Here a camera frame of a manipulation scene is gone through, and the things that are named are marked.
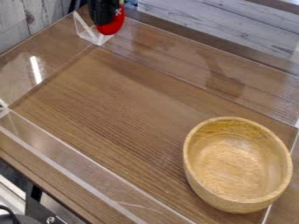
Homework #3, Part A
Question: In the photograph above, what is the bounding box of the clear acrylic front wall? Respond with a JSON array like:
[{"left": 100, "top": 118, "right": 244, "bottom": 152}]
[{"left": 0, "top": 101, "right": 189, "bottom": 224}]

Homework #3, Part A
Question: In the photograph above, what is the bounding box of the red plush strawberry toy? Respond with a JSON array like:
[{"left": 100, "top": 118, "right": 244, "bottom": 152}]
[{"left": 96, "top": 4, "right": 125, "bottom": 35}]

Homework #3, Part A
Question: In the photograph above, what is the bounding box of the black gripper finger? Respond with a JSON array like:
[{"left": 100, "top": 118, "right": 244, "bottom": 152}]
[{"left": 88, "top": 0, "right": 121, "bottom": 25}]

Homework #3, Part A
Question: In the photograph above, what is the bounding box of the black cable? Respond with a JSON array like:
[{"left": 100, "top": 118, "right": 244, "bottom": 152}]
[{"left": 0, "top": 204, "right": 21, "bottom": 224}]

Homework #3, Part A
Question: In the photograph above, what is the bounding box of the oval wooden bowl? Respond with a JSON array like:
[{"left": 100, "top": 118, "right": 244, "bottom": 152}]
[{"left": 181, "top": 116, "right": 293, "bottom": 214}]

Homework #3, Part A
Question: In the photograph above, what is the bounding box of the black table leg frame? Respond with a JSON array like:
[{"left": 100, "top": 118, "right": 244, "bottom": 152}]
[{"left": 24, "top": 185, "right": 68, "bottom": 224}]

